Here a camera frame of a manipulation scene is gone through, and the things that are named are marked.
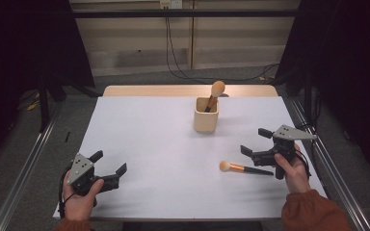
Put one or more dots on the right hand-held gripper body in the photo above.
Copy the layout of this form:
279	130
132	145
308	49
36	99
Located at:
290	133

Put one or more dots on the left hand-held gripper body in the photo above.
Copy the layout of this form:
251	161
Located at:
81	170

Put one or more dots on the small makeup brush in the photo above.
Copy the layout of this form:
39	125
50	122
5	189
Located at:
237	167

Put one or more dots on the beige square cup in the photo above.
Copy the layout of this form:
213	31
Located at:
205	123

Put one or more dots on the large makeup brush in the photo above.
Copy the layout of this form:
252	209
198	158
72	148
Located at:
217	88

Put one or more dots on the person's left hand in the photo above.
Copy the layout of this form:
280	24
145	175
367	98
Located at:
77	205

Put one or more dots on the person's right hand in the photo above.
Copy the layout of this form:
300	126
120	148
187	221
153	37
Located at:
297	176

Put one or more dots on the small black floor item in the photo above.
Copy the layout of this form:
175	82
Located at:
67	137

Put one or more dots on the white table mat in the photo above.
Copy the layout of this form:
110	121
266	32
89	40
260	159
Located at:
173	192

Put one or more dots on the black stand leg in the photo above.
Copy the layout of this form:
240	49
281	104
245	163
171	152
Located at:
44	106

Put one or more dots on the black curtain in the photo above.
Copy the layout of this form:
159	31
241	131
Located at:
19	64
350	64

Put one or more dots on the black horizontal bar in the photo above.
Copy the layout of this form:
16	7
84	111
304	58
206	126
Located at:
141	13

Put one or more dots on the aluminium rail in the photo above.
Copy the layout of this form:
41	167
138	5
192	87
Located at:
334	173
22	173

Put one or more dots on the thin vertical wall strip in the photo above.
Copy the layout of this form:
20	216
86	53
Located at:
191	38

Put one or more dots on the white wall socket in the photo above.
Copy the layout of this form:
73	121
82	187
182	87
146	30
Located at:
171	4

